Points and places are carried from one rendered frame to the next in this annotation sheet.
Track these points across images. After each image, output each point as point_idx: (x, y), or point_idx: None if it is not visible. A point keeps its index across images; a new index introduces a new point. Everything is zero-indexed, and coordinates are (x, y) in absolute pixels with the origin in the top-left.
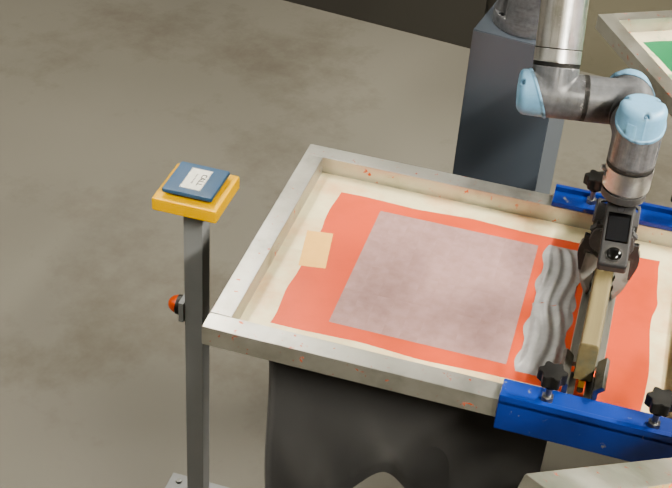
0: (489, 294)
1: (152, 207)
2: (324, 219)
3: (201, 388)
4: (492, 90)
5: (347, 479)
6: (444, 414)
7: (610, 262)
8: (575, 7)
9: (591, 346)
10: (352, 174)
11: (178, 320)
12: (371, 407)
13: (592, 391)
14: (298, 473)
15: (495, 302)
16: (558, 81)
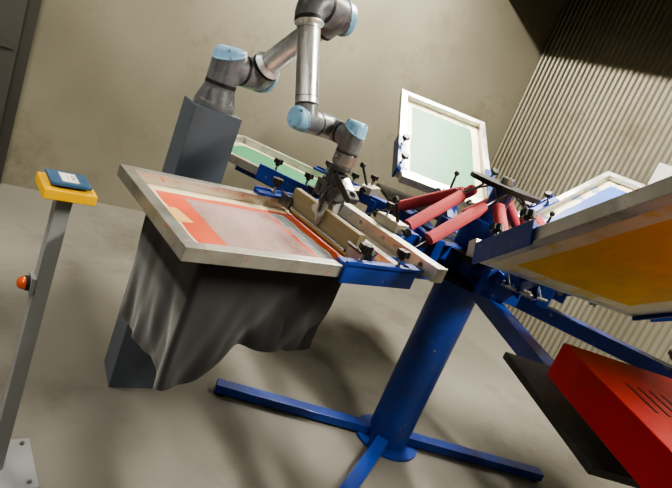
0: (274, 231)
1: (43, 196)
2: (163, 201)
3: (33, 349)
4: (201, 141)
5: (220, 354)
6: (292, 290)
7: (353, 198)
8: (318, 76)
9: (363, 236)
10: (152, 181)
11: (28, 294)
12: (253, 295)
13: (369, 257)
14: (186, 360)
15: (280, 234)
16: (315, 111)
